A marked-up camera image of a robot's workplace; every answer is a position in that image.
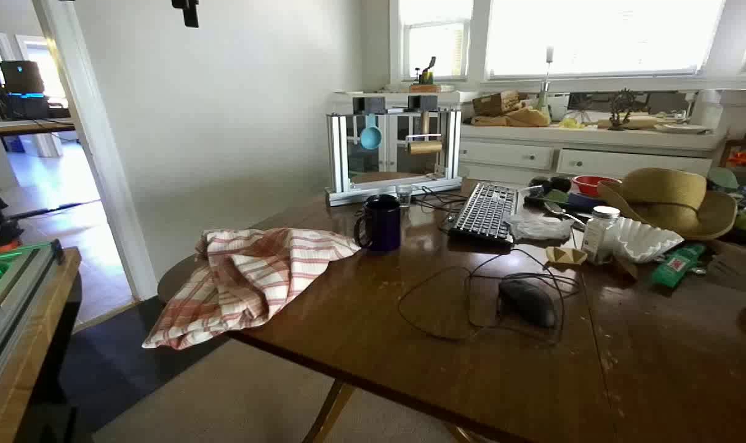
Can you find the small potted plant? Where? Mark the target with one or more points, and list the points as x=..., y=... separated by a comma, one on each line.
x=423, y=76

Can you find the black device on desk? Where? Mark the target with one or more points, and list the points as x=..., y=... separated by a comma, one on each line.
x=23, y=87

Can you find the white plastic bottle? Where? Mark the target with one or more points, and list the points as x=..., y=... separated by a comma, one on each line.
x=598, y=233

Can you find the red round container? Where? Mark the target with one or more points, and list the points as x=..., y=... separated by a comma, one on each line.
x=594, y=185

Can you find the wooden roll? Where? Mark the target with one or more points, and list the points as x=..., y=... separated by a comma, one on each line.
x=423, y=148

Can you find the white toy shelf rack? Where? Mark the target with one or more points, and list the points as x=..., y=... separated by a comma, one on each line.
x=337, y=148

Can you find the black hanging mount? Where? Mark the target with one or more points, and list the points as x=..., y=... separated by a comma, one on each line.
x=191, y=9

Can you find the brown bread loaf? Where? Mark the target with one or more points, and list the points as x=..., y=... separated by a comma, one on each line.
x=509, y=110

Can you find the red striped white towel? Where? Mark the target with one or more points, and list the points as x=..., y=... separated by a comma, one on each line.
x=248, y=278

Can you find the white drawer cabinet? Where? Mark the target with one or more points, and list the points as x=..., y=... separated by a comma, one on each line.
x=509, y=155

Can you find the black computer mouse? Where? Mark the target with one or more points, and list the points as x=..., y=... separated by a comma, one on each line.
x=527, y=297

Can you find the dark purple mug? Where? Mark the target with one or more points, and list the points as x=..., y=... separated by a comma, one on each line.
x=383, y=221

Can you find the white egg carton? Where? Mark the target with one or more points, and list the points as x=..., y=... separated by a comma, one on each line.
x=644, y=240

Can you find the olive felt hat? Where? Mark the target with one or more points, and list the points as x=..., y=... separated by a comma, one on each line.
x=674, y=200

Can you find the wooden side table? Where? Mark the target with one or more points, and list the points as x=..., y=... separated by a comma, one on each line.
x=23, y=344

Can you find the dark floral picture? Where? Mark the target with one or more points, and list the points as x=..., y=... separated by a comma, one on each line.
x=741, y=155

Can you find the green snack packet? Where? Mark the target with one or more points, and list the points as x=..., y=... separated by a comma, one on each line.
x=674, y=265

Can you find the grey computer keyboard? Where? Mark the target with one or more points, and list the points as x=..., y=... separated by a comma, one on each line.
x=486, y=212

